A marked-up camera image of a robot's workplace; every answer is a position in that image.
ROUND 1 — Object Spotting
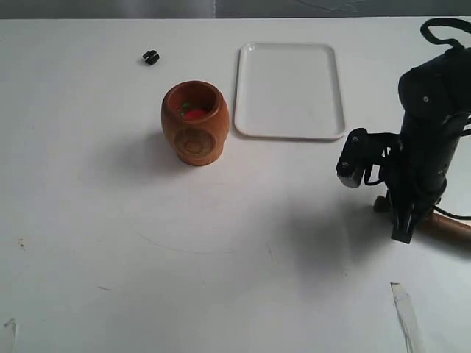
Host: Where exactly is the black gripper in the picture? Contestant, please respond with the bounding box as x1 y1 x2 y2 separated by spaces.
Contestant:
385 113 468 243

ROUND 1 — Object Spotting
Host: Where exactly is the dark wooden pestle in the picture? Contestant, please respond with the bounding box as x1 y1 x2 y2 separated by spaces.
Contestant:
373 196 470 237

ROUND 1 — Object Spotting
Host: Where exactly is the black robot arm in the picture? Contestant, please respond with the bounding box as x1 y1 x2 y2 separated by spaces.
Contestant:
380 49 470 243

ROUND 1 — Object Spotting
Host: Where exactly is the red object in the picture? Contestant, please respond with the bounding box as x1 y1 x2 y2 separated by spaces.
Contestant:
185 108 207 120

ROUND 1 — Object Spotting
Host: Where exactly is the wooden barrel-shaped cup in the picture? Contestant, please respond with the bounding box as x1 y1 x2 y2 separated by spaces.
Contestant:
161 81 230 166

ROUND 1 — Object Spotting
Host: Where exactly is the small dark green round object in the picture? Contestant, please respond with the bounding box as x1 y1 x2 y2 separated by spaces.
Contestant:
179 102 191 117

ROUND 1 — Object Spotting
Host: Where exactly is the clear tape strip right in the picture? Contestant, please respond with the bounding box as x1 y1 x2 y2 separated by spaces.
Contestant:
390 282 422 352

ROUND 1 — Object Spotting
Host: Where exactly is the white rectangular plastic tray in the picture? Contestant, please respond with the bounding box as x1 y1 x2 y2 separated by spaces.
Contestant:
234 42 346 140

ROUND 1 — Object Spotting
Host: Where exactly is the small black plastic clip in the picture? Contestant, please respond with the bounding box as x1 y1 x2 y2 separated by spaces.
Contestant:
142 49 160 65

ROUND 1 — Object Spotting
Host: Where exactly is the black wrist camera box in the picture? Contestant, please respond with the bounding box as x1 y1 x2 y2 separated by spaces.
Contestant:
336 128 384 188

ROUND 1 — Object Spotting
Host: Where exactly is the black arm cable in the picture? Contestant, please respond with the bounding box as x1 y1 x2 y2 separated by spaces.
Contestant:
420 17 471 51

